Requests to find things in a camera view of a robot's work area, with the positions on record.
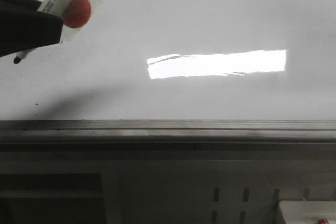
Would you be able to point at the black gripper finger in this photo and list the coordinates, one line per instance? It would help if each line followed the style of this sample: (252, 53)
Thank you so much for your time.
(23, 27)

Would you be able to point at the white plastic tray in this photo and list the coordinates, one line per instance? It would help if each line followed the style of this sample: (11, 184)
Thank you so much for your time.
(290, 211)

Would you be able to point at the small red object in tray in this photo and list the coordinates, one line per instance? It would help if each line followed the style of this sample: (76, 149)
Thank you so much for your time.
(323, 221)

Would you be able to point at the white whiteboard with aluminium frame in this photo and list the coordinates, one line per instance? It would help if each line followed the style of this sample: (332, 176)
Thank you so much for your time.
(180, 70)

